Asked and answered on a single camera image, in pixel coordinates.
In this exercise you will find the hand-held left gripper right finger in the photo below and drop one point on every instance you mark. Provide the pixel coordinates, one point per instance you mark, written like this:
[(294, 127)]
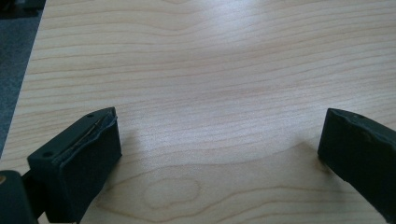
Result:
[(361, 149)]

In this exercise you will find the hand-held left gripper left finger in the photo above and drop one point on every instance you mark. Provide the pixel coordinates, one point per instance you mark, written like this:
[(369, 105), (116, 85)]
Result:
[(81, 161)]

